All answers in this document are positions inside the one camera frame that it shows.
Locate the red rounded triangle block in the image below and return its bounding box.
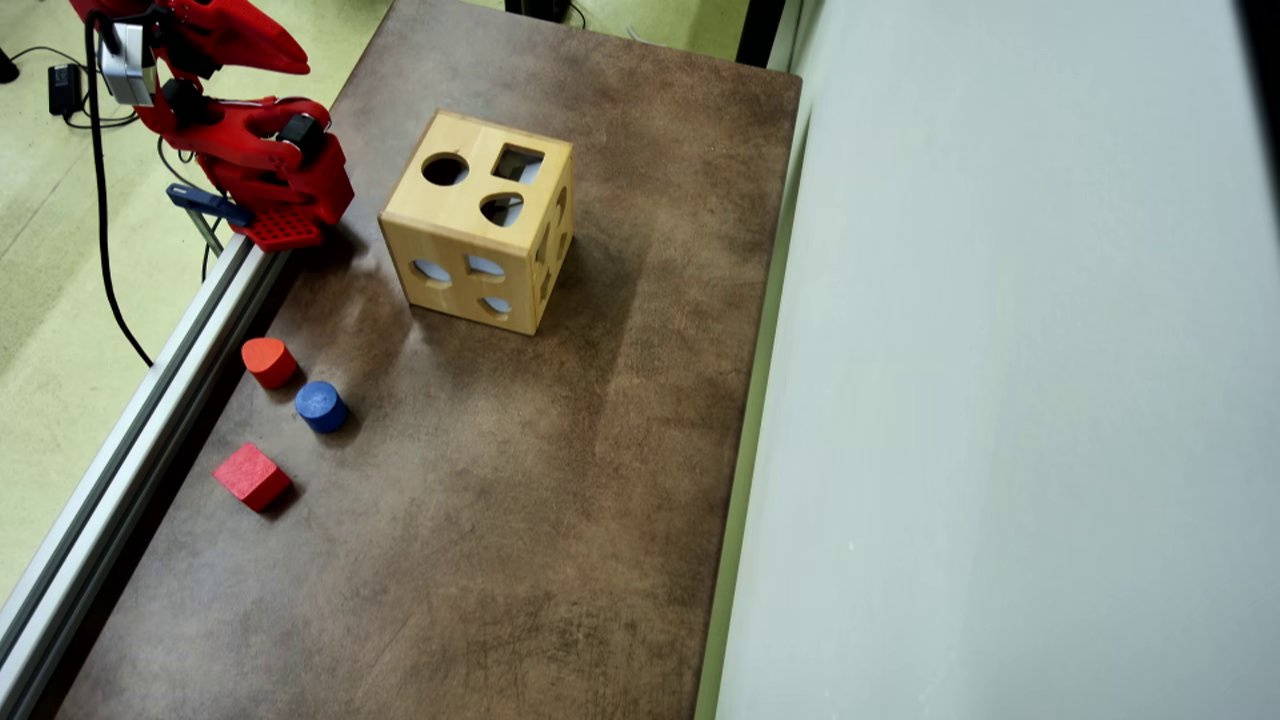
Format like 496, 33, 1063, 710
241, 337, 300, 391

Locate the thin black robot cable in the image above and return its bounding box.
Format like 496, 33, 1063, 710
156, 135, 223, 284

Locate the aluminium profile rail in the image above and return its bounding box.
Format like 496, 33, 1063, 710
0, 232, 293, 720

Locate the thin black adapter cable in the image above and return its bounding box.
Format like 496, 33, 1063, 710
5, 44, 141, 130

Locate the blue cylinder block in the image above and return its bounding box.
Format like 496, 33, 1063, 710
294, 380, 351, 435

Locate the thick black camera cable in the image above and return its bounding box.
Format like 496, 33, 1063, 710
84, 14, 157, 369

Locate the wooden shape sorter box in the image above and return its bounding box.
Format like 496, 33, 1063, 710
378, 108, 577, 337

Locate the black power adapter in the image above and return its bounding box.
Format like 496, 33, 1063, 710
47, 63, 84, 117

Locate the black post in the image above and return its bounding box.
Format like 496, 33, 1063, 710
736, 0, 791, 70

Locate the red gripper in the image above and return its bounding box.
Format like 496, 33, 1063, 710
150, 0, 312, 77

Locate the red cube block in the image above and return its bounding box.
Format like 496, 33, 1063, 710
212, 442, 294, 514

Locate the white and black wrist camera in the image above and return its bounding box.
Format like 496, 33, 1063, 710
99, 21, 158, 107

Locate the blue clamp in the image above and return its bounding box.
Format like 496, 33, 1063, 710
166, 182, 254, 257

